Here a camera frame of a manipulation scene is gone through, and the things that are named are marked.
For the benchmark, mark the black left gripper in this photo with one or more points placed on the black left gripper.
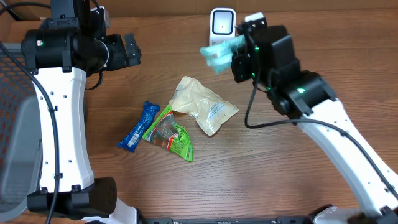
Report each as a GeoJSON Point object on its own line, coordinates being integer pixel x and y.
{"type": "Point", "coordinates": [122, 60]}

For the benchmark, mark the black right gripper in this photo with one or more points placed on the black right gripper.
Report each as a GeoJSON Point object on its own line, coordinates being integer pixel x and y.
{"type": "Point", "coordinates": [239, 72]}

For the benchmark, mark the teal snack packet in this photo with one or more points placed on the teal snack packet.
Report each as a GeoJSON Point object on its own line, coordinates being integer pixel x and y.
{"type": "Point", "coordinates": [219, 57]}

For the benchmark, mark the beige snack bag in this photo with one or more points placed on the beige snack bag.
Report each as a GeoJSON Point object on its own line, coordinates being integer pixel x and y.
{"type": "Point", "coordinates": [208, 109]}

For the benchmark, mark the blue snack bar wrapper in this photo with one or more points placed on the blue snack bar wrapper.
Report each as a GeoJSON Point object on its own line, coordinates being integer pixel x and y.
{"type": "Point", "coordinates": [132, 139]}

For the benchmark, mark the green snack bag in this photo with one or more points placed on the green snack bag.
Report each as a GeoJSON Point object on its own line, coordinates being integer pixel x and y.
{"type": "Point", "coordinates": [166, 133]}

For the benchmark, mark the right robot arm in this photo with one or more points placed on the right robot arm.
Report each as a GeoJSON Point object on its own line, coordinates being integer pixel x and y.
{"type": "Point", "coordinates": [306, 100]}

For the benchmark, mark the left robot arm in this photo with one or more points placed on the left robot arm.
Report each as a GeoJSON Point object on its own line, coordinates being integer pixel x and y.
{"type": "Point", "coordinates": [70, 46]}

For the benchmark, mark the white barcode scanner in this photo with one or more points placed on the white barcode scanner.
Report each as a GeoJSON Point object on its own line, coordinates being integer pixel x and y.
{"type": "Point", "coordinates": [222, 25]}

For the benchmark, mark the grey plastic shopping basket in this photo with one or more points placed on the grey plastic shopping basket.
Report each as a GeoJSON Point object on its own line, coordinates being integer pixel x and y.
{"type": "Point", "coordinates": [21, 152]}

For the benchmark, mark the cardboard box wall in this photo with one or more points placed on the cardboard box wall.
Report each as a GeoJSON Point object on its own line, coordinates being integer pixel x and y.
{"type": "Point", "coordinates": [140, 8]}

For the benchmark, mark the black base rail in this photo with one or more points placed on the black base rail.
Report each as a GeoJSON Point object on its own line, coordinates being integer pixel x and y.
{"type": "Point", "coordinates": [277, 220]}

